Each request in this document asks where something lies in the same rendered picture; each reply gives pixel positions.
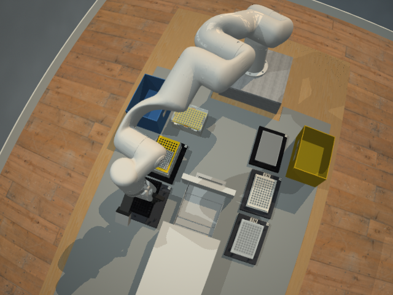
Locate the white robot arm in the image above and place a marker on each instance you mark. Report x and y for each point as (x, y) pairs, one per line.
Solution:
(217, 62)

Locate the yellow open-top bin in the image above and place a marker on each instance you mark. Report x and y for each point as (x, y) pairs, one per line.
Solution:
(312, 158)

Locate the blue bin with label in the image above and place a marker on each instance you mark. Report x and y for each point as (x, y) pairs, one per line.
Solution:
(148, 87)

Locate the grey flat mat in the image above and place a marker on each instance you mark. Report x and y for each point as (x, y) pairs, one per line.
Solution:
(108, 258)

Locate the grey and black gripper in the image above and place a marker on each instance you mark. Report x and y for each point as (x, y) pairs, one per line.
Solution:
(151, 195)

